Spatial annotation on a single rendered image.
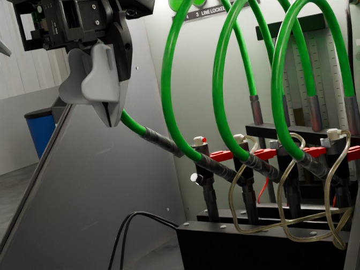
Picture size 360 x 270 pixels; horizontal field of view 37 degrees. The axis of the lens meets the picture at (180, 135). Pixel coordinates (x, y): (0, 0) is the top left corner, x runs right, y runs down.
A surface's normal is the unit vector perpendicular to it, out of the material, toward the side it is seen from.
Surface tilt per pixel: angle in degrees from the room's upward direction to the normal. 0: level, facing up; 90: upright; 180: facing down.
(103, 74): 93
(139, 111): 90
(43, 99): 90
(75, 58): 86
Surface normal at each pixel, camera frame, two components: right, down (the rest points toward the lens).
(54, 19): -0.61, 0.26
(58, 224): 0.77, -0.05
